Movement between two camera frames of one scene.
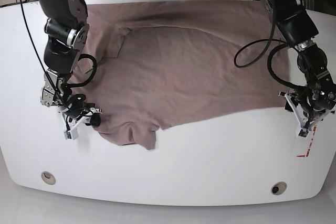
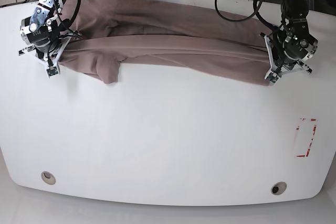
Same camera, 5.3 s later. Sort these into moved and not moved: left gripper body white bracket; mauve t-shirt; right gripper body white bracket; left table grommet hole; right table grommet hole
Moved: mauve t-shirt; left gripper body white bracket; right gripper body white bracket
Not moved: right table grommet hole; left table grommet hole
